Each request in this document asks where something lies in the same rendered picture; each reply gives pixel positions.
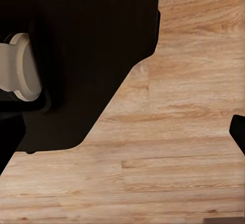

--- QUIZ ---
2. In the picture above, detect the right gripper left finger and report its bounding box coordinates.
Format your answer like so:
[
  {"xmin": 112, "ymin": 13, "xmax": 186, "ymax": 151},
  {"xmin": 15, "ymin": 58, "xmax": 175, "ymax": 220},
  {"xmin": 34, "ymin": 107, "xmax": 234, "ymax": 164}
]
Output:
[{"xmin": 0, "ymin": 115, "xmax": 26, "ymax": 175}]

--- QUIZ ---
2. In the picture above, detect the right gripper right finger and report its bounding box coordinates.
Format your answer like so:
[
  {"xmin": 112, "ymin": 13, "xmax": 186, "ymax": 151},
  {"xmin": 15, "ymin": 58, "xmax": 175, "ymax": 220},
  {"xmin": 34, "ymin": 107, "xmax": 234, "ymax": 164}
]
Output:
[{"xmin": 229, "ymin": 114, "xmax": 245, "ymax": 155}]

